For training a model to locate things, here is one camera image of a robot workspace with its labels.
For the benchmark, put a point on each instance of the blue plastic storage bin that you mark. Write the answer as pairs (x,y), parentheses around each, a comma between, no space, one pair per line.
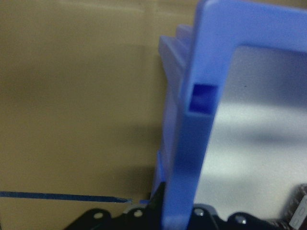
(199,72)

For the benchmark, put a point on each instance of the white foam liner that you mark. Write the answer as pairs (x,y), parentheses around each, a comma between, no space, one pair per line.
(251,119)

